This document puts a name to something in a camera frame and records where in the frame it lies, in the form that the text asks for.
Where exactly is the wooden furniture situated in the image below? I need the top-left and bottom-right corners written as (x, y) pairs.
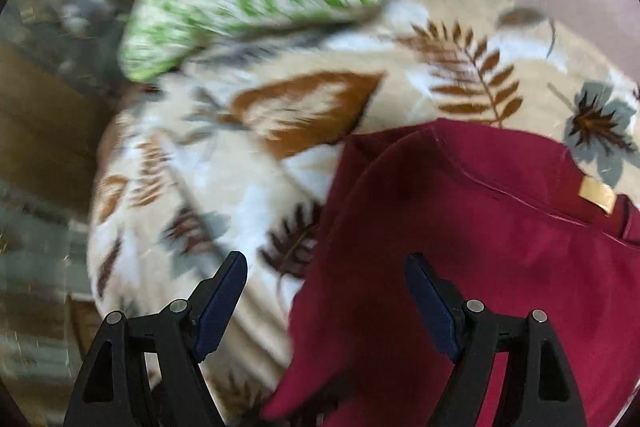
top-left (1, 0), bottom-right (134, 215)

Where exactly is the cream leaf-print fleece blanket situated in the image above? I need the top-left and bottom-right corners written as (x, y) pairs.
top-left (87, 0), bottom-right (639, 419)

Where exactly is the red garment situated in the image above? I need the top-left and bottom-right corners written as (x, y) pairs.
top-left (262, 119), bottom-right (639, 426)

